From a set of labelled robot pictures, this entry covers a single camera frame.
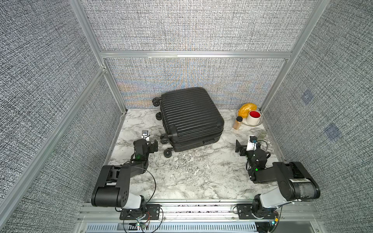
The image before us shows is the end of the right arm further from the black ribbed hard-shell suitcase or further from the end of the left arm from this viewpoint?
the end of the left arm

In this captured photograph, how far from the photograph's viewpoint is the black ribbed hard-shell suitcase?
2.74ft

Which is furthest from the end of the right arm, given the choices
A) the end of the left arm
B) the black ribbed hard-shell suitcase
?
the end of the left arm
